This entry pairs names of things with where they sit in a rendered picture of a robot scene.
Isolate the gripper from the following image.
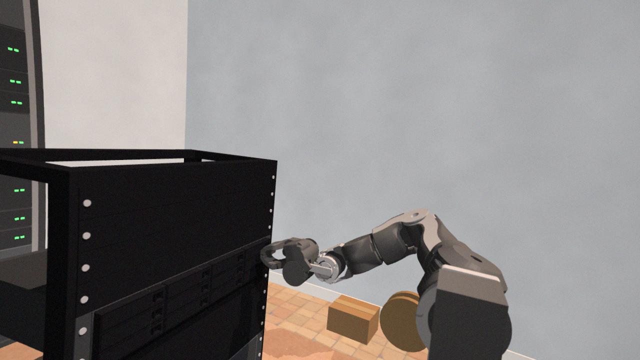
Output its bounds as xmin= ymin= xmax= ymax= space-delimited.
xmin=260 ymin=237 xmax=333 ymax=287

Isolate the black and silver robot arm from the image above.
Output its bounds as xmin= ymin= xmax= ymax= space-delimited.
xmin=314 ymin=208 xmax=508 ymax=360

